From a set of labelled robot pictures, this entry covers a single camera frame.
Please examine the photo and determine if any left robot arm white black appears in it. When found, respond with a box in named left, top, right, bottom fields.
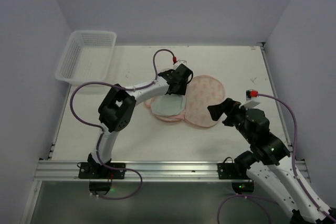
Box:
left=88, top=64, right=194, bottom=174

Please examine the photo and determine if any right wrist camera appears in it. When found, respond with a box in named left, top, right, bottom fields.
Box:
left=243, top=89, right=260, bottom=109

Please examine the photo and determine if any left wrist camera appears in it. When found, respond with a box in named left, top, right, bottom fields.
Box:
left=173, top=60, right=187, bottom=69

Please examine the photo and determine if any light green bra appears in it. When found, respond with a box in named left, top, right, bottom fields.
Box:
left=151, top=94, right=186, bottom=116

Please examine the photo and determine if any aluminium mounting rail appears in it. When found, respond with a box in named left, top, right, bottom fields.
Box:
left=34, top=160, right=250, bottom=182

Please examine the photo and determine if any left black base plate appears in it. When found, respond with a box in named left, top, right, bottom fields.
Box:
left=77, top=162, right=126, bottom=179

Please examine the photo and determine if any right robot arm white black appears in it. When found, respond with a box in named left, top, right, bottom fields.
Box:
left=207, top=96, right=335, bottom=223

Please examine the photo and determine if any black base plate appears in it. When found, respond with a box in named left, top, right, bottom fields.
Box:
left=217, top=157, right=248, bottom=180
left=77, top=162, right=126, bottom=179

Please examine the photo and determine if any white plastic mesh basket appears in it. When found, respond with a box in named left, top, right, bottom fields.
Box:
left=55, top=30, right=117, bottom=86

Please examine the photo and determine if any floral mesh laundry bag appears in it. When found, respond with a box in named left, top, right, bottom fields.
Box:
left=144, top=75, right=225, bottom=129

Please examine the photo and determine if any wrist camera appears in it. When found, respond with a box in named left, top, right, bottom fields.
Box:
left=173, top=60, right=187, bottom=69
left=243, top=89, right=260, bottom=109

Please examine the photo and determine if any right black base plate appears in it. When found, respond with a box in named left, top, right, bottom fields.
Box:
left=217, top=157, right=248, bottom=180

